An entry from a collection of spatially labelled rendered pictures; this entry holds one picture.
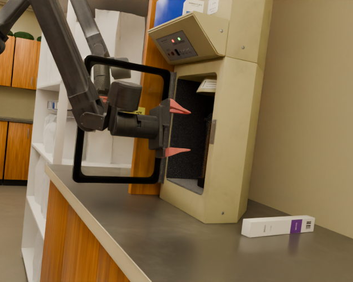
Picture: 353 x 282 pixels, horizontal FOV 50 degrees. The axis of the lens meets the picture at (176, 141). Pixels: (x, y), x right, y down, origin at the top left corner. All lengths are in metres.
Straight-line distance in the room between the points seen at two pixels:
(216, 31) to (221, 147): 0.32
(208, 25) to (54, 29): 0.40
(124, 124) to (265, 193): 0.82
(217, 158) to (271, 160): 0.49
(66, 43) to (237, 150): 0.55
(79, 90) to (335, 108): 0.82
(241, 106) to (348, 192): 0.43
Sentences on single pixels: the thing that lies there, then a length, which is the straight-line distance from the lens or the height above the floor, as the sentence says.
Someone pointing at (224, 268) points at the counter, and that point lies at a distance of 0.80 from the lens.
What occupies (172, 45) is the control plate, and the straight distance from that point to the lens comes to 1.23.
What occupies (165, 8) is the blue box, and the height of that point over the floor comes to 1.56.
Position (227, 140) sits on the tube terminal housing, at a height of 1.18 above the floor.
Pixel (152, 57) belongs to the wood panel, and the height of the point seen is 1.43.
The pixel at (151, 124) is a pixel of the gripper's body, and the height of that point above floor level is 1.20.
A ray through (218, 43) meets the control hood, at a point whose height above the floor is 1.44.
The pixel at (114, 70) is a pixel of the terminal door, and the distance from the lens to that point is 1.25.
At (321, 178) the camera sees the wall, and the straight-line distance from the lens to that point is 1.35.
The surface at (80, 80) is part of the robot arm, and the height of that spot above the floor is 1.28.
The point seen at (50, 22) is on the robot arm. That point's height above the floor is 1.40.
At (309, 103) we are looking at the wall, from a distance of 1.42.
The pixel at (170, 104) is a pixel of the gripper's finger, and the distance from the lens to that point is 0.93.
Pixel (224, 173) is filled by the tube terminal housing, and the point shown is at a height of 1.08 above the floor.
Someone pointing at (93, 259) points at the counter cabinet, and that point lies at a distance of 1.15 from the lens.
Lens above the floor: 1.22
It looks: 3 degrees down
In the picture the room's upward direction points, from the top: 7 degrees clockwise
